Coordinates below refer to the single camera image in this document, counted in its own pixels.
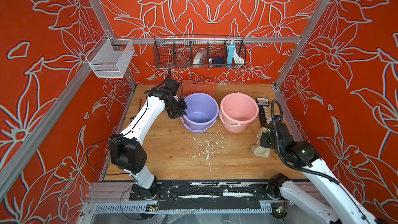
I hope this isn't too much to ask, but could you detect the yellow stained cloth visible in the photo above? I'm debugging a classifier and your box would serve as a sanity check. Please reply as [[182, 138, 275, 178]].
[[251, 128, 271, 158]]

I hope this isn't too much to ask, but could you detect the purple plastic bucket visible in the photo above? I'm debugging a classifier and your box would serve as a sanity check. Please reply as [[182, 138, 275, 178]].
[[180, 93, 219, 134]]

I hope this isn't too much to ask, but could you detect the pink plastic bucket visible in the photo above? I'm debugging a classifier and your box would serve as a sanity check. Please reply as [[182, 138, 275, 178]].
[[219, 93, 259, 133]]

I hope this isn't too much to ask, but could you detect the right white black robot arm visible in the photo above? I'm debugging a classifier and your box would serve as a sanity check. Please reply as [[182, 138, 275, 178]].
[[260, 121, 387, 224]]

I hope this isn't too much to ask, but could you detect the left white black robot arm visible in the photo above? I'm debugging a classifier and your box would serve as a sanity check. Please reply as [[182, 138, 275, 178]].
[[108, 87, 188, 199]]

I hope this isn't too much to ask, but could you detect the clear plastic bottle in basket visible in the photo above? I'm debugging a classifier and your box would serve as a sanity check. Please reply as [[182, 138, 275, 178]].
[[192, 50, 207, 68]]

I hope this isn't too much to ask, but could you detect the dark blue round object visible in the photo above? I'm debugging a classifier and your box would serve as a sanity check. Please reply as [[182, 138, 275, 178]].
[[212, 56, 226, 68]]

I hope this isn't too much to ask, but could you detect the light blue box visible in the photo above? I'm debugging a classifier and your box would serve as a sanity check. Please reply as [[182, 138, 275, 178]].
[[226, 40, 235, 67]]

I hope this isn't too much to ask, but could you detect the black white handled brush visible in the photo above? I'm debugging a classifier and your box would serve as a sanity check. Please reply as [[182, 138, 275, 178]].
[[256, 97, 272, 128]]

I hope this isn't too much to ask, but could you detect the black wire wall basket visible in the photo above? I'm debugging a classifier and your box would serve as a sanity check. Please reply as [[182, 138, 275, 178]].
[[153, 34, 247, 68]]

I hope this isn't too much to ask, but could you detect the white cable bundle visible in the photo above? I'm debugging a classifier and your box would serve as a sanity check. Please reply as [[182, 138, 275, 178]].
[[233, 48, 246, 67]]

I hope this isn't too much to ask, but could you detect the white wire mesh basket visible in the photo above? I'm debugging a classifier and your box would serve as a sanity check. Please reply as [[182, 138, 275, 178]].
[[86, 39, 135, 78]]

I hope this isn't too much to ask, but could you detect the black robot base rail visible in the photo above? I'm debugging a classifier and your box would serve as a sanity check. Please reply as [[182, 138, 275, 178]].
[[129, 179, 289, 213]]

